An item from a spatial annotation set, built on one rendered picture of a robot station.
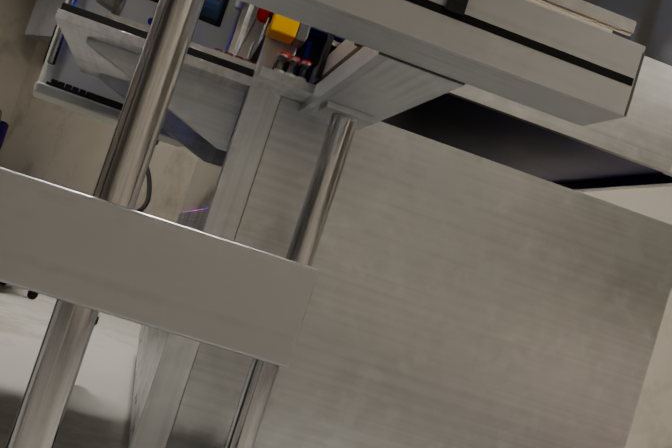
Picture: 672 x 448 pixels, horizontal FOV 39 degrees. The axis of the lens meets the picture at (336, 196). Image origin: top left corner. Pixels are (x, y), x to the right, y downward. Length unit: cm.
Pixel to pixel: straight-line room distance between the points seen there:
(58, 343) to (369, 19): 51
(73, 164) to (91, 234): 718
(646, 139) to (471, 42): 107
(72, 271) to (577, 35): 66
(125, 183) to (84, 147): 710
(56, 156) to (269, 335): 749
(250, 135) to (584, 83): 88
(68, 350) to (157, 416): 83
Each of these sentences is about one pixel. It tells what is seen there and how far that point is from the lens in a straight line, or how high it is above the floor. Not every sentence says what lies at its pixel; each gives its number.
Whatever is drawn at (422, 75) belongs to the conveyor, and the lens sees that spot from 130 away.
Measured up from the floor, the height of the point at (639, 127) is 106.
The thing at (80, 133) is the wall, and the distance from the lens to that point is 833.
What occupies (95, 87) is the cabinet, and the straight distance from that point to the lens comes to 293.
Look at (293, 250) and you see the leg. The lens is 170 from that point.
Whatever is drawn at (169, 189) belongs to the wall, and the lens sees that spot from 706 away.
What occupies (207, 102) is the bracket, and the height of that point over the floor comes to 81.
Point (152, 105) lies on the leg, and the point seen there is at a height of 67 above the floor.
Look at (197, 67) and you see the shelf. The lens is 194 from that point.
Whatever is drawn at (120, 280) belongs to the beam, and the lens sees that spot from 110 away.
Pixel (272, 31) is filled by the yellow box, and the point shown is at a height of 96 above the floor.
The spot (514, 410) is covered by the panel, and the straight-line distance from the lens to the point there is 208.
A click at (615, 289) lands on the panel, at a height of 71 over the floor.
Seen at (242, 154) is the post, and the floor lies 72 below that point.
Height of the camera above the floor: 55
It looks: 5 degrees up
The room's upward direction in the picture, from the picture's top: 18 degrees clockwise
